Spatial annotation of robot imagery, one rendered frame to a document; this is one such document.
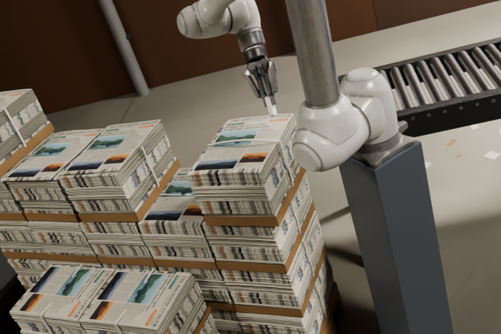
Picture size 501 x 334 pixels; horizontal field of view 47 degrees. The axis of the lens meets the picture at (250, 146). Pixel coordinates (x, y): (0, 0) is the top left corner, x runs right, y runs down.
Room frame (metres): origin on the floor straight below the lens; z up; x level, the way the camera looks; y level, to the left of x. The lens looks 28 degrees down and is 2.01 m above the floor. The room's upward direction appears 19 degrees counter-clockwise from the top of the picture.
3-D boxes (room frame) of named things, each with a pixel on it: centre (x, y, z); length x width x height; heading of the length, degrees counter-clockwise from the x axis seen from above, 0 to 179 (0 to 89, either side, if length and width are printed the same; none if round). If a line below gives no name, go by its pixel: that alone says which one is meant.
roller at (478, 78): (2.28, -1.06, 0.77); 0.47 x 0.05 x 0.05; 168
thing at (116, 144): (2.14, 0.53, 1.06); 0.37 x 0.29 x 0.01; 151
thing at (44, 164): (2.26, 0.80, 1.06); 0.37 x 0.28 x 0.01; 148
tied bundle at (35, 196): (2.28, 0.79, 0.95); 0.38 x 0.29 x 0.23; 148
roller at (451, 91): (2.31, -0.93, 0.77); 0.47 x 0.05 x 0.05; 168
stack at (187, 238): (2.07, 0.42, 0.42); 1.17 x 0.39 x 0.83; 60
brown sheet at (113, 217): (2.13, 0.53, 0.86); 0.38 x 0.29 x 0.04; 151
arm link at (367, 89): (1.60, -0.38, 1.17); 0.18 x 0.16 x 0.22; 126
